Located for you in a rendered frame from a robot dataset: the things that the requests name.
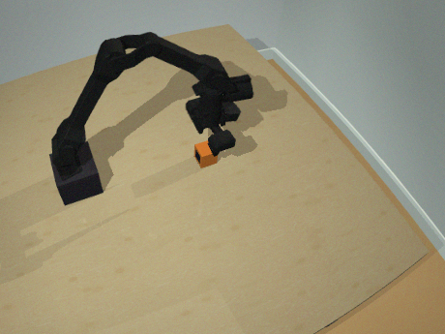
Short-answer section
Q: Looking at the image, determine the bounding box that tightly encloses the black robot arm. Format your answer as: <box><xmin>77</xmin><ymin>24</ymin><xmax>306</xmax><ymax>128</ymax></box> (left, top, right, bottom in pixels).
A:
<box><xmin>51</xmin><ymin>32</ymin><xmax>253</xmax><ymax>181</ymax></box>

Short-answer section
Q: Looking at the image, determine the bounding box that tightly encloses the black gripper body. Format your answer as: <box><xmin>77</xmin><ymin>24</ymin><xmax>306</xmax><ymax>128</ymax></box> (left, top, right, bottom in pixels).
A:
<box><xmin>186</xmin><ymin>98</ymin><xmax>236</xmax><ymax>153</ymax></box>

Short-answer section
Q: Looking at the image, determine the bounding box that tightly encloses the orange block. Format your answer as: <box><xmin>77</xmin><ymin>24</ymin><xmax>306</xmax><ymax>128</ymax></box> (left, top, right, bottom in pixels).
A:
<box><xmin>194</xmin><ymin>140</ymin><xmax>218</xmax><ymax>168</ymax></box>

